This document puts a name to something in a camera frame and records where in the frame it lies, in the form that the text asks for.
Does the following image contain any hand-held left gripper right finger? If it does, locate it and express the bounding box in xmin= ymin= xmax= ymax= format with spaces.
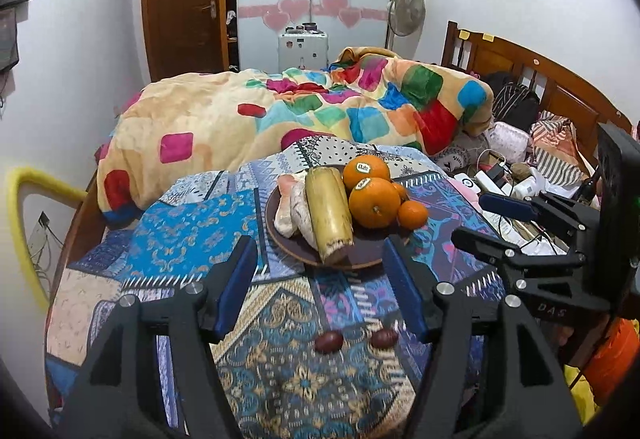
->
xmin=382 ymin=235 xmax=583 ymax=439

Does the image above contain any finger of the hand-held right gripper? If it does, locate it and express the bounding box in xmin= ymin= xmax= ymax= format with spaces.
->
xmin=451 ymin=226 xmax=587 ymax=280
xmin=479 ymin=194 xmax=599 ymax=245

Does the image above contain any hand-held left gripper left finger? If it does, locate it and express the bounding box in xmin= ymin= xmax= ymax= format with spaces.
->
xmin=60 ymin=235 xmax=259 ymax=439

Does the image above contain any purple plate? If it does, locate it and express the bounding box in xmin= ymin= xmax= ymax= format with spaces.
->
xmin=265 ymin=169 xmax=417 ymax=270

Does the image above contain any orange with sticker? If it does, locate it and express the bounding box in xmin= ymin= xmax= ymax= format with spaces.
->
xmin=348 ymin=178 xmax=403 ymax=229
xmin=342 ymin=156 xmax=391 ymax=192

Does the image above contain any peeled pomelo segment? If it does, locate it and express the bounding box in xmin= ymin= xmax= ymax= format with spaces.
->
xmin=276 ymin=174 xmax=302 ymax=238
xmin=290 ymin=180 xmax=319 ymax=250

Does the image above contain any long sugarcane piece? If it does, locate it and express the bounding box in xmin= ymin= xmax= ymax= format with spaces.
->
xmin=305 ymin=166 xmax=355 ymax=265

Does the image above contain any white plastic bottle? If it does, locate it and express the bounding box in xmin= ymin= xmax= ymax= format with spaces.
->
xmin=510 ymin=173 xmax=542 ymax=201

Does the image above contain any white power strip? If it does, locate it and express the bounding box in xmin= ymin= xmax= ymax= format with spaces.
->
xmin=452 ymin=172 xmax=502 ymax=196

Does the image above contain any red date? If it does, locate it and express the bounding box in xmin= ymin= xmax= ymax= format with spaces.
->
xmin=315 ymin=333 xmax=345 ymax=353
xmin=370 ymin=328 xmax=400 ymax=349

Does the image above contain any pink pillow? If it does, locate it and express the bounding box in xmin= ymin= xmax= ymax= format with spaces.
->
xmin=487 ymin=122 xmax=532 ymax=163

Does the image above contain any blue patterned bedsheet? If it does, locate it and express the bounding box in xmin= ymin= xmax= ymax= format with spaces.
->
xmin=45 ymin=136 xmax=507 ymax=439

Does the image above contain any striped cloth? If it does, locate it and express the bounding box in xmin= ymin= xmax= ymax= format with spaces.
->
xmin=530 ymin=112 xmax=597 ymax=181

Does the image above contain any black striped backpack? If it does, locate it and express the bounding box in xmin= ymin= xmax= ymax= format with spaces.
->
xmin=492 ymin=82 xmax=541 ymax=130

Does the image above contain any wooden bed headboard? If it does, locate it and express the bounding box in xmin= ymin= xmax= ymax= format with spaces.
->
xmin=442 ymin=20 xmax=634 ymax=156

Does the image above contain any orange cloth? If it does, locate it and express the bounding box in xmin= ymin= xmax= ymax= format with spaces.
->
xmin=582 ymin=319 xmax=640 ymax=408

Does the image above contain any colourful patchwork blanket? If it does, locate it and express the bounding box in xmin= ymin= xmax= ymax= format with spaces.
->
xmin=95 ymin=46 xmax=495 ymax=226

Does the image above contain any standing electric fan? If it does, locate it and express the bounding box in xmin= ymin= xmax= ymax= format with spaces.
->
xmin=385 ymin=0 xmax=426 ymax=51

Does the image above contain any yellow foam hoop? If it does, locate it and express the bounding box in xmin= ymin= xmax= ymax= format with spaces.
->
xmin=6 ymin=168 xmax=89 ymax=309

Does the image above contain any white box appliance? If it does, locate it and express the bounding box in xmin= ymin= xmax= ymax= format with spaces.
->
xmin=278 ymin=32 xmax=330 ymax=70

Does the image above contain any brown wooden door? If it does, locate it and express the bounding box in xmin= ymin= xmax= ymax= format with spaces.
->
xmin=140 ymin=0 xmax=227 ymax=83

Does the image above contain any small black wall monitor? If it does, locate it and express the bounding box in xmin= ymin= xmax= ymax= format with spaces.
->
xmin=0 ymin=6 xmax=20 ymax=72

